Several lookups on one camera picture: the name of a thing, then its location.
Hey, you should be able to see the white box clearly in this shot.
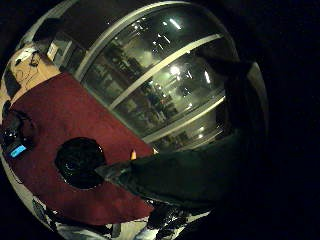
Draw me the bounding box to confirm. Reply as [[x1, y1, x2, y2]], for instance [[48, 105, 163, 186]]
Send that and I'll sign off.
[[45, 41, 60, 62]]

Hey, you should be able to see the white headset with black cable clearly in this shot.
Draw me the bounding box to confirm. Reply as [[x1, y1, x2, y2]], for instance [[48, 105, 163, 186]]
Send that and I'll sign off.
[[13, 46, 41, 68]]

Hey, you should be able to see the large glass window with frames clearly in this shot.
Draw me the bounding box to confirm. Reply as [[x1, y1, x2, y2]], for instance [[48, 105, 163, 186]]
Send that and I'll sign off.
[[74, 1, 239, 153]]

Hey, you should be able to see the dark red table cloth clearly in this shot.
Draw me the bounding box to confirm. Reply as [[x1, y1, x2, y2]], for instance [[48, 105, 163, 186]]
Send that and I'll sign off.
[[2, 71, 156, 227]]

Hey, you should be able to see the black device with blue screen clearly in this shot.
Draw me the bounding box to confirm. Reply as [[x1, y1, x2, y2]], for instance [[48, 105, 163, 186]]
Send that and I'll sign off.
[[0, 109, 38, 160]]

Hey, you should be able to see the black round bowl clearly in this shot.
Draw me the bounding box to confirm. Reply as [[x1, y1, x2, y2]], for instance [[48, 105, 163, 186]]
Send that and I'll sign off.
[[54, 137, 108, 190]]

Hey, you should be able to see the shiny black object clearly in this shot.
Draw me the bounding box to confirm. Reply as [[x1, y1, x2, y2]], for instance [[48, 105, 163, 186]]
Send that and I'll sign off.
[[146, 203, 191, 239]]

